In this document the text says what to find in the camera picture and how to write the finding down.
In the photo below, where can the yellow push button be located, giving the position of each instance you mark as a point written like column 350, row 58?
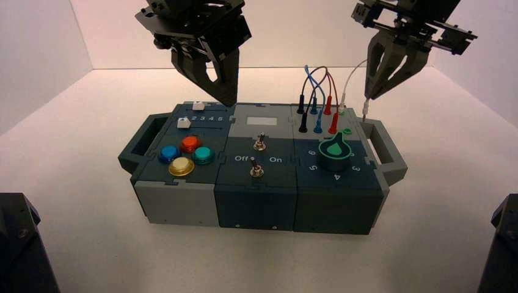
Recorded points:
column 181, row 166

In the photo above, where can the black green rotary knob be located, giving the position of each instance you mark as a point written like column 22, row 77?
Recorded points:
column 335, row 155

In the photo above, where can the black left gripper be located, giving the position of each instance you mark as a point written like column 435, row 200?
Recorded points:
column 194, row 24

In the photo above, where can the blue push button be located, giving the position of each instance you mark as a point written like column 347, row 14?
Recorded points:
column 169, row 154

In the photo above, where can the white slider knob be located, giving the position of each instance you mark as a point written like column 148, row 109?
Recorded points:
column 198, row 106
column 183, row 123

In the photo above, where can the metal toggle switch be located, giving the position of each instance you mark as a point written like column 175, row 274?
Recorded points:
column 256, row 171
column 260, row 144

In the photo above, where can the green push button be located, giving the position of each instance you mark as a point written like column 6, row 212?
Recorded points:
column 203, row 155

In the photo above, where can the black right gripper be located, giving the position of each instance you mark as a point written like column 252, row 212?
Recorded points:
column 408, row 16

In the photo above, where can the red push button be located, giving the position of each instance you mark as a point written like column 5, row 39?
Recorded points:
column 190, row 144

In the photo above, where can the teal and grey control box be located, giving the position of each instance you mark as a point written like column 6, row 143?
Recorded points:
column 255, row 206

